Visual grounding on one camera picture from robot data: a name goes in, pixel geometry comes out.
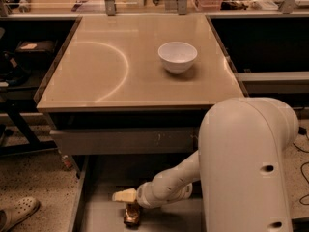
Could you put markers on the drawer cabinet with beige top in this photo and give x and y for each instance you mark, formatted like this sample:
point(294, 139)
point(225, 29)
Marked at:
point(111, 77)

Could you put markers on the small can on floor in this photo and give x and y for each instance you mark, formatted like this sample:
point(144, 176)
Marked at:
point(66, 162)

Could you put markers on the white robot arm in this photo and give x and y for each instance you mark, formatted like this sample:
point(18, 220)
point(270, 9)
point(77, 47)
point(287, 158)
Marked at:
point(239, 163)

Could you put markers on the top drawer front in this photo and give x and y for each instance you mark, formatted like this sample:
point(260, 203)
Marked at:
point(126, 141)

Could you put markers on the black box on shelf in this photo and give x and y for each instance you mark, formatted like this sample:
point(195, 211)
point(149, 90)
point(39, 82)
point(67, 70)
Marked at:
point(35, 55)

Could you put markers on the black side table frame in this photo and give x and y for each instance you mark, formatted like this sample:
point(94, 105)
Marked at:
point(18, 103)

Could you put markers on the white clog shoe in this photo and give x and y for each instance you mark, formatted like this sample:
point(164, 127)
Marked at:
point(18, 212)

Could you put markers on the open middle drawer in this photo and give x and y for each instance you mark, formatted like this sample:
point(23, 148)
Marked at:
point(102, 175)

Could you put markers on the white bowl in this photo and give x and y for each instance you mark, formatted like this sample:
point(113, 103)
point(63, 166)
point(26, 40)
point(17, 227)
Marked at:
point(177, 57)

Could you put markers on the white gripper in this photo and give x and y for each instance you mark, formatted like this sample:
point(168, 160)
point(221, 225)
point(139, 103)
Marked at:
point(144, 194)

